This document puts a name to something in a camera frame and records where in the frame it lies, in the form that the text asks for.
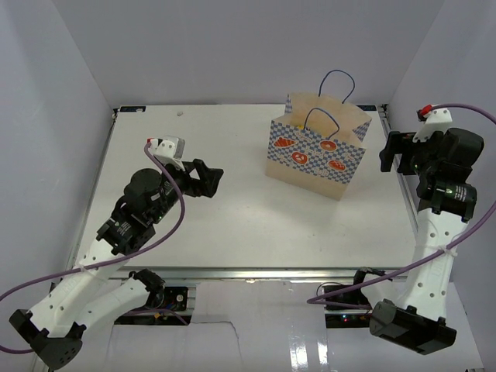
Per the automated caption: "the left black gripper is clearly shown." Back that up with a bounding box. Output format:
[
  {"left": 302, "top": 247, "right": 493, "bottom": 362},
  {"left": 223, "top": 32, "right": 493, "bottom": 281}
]
[{"left": 150, "top": 158, "right": 223, "bottom": 224}]

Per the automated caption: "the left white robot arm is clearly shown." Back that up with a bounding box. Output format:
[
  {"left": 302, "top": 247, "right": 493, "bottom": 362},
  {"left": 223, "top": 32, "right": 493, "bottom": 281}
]
[{"left": 9, "top": 159, "right": 224, "bottom": 370}]

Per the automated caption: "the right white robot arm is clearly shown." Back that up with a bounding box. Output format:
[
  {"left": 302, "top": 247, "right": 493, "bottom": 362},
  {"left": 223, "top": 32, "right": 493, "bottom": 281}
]
[{"left": 350, "top": 128, "right": 484, "bottom": 355}]

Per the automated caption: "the blue checkered paper bag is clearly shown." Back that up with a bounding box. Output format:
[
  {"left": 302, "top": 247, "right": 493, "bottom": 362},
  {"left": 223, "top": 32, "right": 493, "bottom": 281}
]
[{"left": 265, "top": 69, "right": 372, "bottom": 200}]

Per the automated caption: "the black xdof label sticker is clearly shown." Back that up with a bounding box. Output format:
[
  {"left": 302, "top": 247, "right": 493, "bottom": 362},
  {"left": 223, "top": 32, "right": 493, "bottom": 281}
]
[{"left": 357, "top": 105, "right": 377, "bottom": 112}]

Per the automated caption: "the white front cover sheet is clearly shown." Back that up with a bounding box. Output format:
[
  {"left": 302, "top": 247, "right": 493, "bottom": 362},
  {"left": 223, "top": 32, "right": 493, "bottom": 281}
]
[{"left": 67, "top": 281, "right": 484, "bottom": 371}]

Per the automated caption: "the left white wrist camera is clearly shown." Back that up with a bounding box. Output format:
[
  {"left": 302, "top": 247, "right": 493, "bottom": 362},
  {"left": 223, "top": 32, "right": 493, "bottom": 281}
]
[{"left": 147, "top": 136, "right": 185, "bottom": 171}]

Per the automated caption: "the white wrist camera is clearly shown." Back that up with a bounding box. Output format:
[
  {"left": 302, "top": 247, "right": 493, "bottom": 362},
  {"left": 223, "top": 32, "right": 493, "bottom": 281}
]
[
  {"left": 147, "top": 136, "right": 185, "bottom": 171},
  {"left": 413, "top": 105, "right": 453, "bottom": 143}
]

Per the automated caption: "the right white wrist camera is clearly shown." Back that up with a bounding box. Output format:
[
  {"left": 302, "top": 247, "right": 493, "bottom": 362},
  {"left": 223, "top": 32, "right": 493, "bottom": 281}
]
[{"left": 413, "top": 105, "right": 453, "bottom": 143}]

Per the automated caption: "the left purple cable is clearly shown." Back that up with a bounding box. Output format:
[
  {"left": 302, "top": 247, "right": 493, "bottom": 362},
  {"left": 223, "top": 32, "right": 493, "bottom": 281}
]
[{"left": 0, "top": 145, "right": 191, "bottom": 356}]

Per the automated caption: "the purple cable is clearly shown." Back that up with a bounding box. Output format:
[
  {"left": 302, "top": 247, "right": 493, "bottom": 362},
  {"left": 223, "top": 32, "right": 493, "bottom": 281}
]
[
  {"left": 305, "top": 102, "right": 496, "bottom": 307},
  {"left": 0, "top": 145, "right": 191, "bottom": 356}
]

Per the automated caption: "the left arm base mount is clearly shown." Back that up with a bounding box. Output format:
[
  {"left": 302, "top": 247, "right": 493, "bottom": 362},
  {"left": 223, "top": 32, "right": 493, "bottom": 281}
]
[{"left": 144, "top": 287, "right": 188, "bottom": 312}]

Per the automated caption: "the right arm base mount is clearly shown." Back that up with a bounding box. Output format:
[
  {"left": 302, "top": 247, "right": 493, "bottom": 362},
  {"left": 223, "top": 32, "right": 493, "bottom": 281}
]
[{"left": 322, "top": 290, "right": 372, "bottom": 329}]

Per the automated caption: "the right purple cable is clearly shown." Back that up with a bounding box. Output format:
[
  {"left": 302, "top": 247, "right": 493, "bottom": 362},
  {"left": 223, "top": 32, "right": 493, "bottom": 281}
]
[{"left": 305, "top": 102, "right": 496, "bottom": 307}]

